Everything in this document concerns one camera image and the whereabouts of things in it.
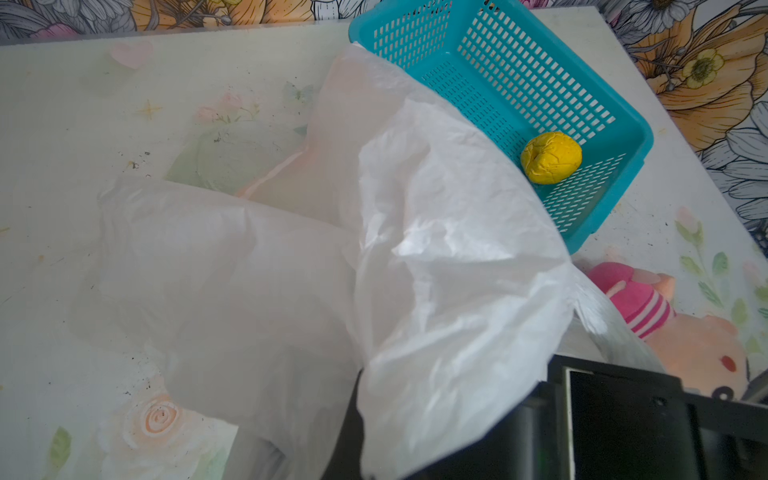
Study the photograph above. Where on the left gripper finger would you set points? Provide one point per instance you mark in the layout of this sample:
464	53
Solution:
344	463

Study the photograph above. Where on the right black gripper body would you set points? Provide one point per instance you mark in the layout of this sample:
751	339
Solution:
594	421

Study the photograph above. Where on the white plastic bag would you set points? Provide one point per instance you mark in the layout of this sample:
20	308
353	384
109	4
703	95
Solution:
398	260

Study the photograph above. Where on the yellow toy lemon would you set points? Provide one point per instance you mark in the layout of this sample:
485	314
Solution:
551	158

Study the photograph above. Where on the pink plush doll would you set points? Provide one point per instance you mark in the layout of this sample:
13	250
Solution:
703	352

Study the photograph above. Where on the teal plastic basket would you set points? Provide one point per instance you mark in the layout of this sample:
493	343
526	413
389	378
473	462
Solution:
514	79

